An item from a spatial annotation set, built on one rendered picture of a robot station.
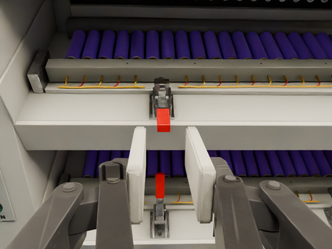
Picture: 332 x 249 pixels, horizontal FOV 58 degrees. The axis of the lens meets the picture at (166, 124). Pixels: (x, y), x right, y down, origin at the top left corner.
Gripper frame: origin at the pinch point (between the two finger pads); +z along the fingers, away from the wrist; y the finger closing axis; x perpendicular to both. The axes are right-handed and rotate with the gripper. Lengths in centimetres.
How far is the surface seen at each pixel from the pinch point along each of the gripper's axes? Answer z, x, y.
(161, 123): 9.0, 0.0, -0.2
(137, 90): 18.8, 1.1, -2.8
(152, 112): 16.1, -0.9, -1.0
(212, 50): 23.7, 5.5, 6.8
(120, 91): 18.9, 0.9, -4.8
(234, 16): 29.8, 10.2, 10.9
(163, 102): 14.1, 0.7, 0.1
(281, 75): 20.6, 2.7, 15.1
